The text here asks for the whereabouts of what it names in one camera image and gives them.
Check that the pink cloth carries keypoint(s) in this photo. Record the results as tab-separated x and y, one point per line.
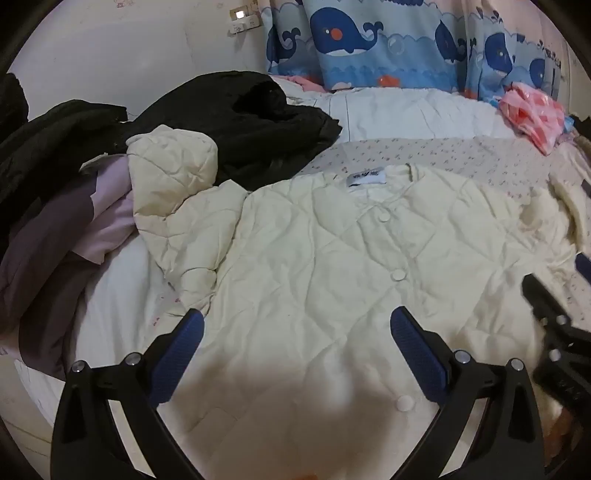
302	82

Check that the white quilt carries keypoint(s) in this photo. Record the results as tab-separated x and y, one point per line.
406	110

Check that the person's right hand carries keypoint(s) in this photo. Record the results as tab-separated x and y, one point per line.
563	427

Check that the cream quilted jacket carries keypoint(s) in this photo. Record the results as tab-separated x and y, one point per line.
318	258

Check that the grey purple garment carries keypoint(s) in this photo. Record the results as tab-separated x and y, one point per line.
41	277

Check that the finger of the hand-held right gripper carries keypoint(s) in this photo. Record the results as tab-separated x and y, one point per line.
584	267
547	309

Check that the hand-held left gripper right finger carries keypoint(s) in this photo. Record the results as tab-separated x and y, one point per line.
415	355

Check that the white wall switch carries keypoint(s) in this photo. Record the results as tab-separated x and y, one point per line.
243	12

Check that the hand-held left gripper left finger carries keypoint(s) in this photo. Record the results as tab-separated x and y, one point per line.
178	355

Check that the white wall socket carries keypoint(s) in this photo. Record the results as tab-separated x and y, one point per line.
242	26

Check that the lilac garment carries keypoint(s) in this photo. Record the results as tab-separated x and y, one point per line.
111	217

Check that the pink checked plastic bag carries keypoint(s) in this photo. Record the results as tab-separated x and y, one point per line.
531	113

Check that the black padded jacket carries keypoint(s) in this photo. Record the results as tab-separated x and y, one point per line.
240	124

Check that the black fleece garment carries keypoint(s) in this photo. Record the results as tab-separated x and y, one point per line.
51	138

